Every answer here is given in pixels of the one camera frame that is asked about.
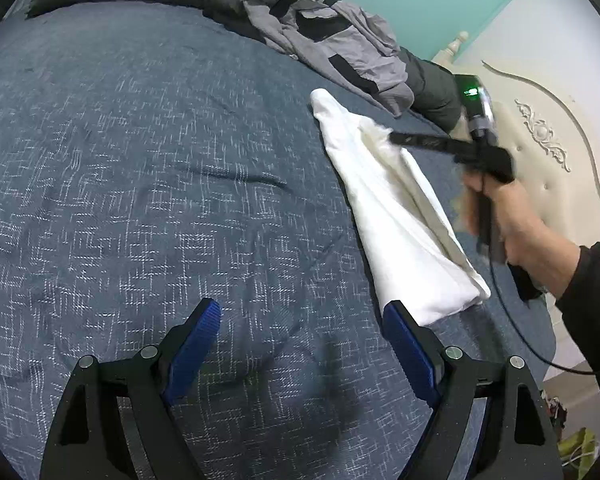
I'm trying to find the white long-sleeve shirt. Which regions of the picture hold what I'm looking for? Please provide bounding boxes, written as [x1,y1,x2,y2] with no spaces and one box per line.
[310,88,492,328]

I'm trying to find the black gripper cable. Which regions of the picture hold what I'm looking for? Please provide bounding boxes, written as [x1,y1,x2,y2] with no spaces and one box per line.
[487,255,596,376]

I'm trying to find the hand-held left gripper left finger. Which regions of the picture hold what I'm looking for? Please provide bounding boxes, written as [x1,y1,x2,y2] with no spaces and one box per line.
[40,298,222,480]

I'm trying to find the bed with blue sheet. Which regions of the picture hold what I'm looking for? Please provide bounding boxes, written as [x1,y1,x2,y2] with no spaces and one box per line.
[0,0,556,480]

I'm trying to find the person's right forearm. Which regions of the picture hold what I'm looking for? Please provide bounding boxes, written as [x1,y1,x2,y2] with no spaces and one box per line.
[532,230,600,411]

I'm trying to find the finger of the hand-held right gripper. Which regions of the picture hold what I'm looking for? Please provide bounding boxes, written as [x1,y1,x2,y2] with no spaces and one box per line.
[387,131,481,157]

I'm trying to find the grey jacket with black patches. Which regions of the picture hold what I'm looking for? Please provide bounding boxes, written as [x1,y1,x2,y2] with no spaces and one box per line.
[242,0,415,117]

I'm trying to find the black folded garment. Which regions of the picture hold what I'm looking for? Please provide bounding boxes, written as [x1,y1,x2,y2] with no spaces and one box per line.
[507,262,546,303]

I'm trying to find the yellow green bag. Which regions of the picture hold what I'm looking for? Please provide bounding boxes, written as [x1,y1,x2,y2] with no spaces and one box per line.
[557,427,600,466]

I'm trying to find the person's right hand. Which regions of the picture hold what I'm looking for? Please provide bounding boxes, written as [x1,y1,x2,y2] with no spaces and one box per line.
[460,170,553,281]

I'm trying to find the cream tufted headboard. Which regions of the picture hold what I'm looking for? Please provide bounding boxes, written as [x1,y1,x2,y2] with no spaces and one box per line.
[432,30,600,311]

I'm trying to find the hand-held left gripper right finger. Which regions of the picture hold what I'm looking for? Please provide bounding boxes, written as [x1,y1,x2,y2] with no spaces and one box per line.
[383,300,565,480]

